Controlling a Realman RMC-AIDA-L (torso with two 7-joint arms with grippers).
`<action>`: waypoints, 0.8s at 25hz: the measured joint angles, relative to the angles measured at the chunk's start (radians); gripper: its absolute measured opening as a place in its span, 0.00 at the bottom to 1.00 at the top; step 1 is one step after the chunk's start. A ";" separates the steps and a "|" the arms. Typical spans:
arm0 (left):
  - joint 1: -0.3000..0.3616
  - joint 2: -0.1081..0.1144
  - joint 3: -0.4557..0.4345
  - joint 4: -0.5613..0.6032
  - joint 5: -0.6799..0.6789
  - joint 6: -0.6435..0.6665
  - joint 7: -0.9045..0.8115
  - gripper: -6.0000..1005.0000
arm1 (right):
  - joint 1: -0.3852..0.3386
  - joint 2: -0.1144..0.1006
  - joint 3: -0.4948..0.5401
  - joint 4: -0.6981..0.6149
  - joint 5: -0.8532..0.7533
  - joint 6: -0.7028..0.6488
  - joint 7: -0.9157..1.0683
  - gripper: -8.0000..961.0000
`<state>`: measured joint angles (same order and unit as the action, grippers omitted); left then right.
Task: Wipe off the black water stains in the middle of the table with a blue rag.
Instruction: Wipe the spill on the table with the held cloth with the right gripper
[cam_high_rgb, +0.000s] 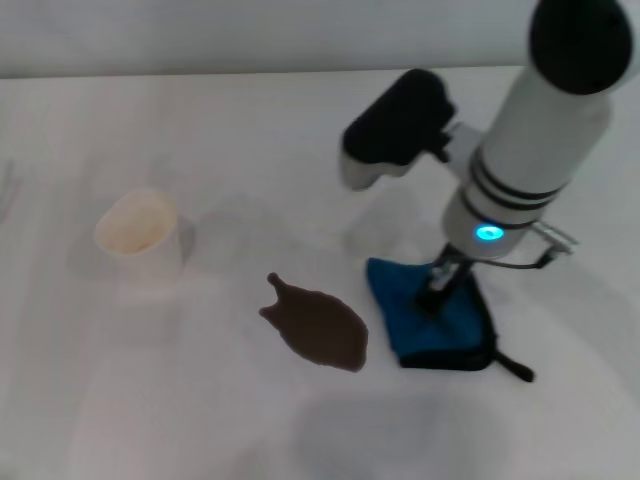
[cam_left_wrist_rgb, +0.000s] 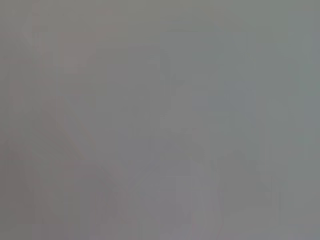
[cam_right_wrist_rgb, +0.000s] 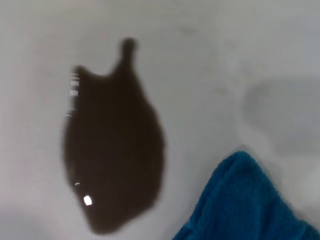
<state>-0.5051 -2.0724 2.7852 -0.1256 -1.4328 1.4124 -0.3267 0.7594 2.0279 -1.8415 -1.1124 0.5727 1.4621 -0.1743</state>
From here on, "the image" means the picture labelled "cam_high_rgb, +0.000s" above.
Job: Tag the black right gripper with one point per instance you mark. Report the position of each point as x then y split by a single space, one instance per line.
447 272

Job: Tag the blue rag with black trim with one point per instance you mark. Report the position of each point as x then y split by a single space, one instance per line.
435 330

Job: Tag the white paper cup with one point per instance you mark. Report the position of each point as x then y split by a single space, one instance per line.
142 235

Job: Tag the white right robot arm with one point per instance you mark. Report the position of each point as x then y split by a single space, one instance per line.
540 150

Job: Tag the dark brown liquid stain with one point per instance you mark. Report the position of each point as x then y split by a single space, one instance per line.
322 330

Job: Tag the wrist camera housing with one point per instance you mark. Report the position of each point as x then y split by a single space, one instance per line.
395 125

